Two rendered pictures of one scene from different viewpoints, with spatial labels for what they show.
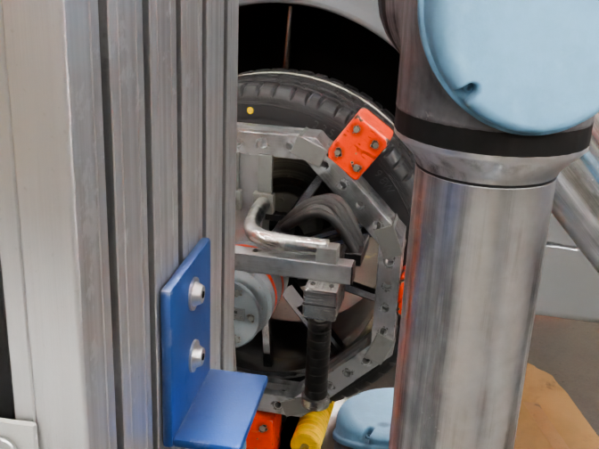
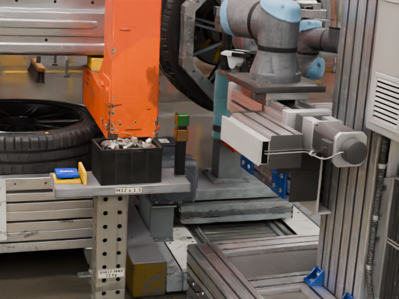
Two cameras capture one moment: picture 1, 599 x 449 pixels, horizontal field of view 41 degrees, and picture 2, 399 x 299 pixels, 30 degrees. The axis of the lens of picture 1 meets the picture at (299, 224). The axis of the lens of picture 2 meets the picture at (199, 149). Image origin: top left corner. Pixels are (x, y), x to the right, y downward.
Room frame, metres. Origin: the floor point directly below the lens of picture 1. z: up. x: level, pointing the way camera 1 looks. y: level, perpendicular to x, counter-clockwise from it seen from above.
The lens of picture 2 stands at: (-1.12, 1.61, 1.20)
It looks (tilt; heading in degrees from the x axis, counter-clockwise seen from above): 16 degrees down; 332
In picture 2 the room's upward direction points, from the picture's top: 3 degrees clockwise
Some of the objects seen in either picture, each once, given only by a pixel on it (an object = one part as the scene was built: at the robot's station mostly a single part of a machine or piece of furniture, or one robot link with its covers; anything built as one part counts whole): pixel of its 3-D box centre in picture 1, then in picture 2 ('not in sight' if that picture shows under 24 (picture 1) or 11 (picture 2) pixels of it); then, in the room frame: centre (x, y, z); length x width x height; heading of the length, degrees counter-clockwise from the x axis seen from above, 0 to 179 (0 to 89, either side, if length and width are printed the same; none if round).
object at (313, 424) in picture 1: (316, 412); not in sight; (1.42, -0.05, 0.51); 0.29 x 0.06 x 0.06; 169
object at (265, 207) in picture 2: not in sight; (223, 197); (1.51, 0.05, 0.13); 0.50 x 0.36 x 0.10; 79
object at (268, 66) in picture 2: not in sight; (276, 61); (0.69, 0.39, 0.87); 0.15 x 0.15 x 0.10
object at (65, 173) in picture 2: not in sight; (66, 174); (1.04, 0.91, 0.47); 0.07 x 0.07 x 0.02; 79
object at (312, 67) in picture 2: not in sight; (306, 66); (0.90, 0.13, 0.81); 0.11 x 0.08 x 0.09; 34
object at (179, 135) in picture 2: not in sight; (181, 134); (0.97, 0.55, 0.59); 0.04 x 0.04 x 0.04; 79
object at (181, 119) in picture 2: not in sight; (181, 119); (0.97, 0.55, 0.64); 0.04 x 0.04 x 0.04; 79
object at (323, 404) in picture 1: (317, 359); not in sight; (1.08, -0.04, 0.83); 0.04 x 0.04 x 0.16
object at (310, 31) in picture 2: not in sight; (313, 37); (0.88, 0.12, 0.91); 0.11 x 0.08 x 0.11; 15
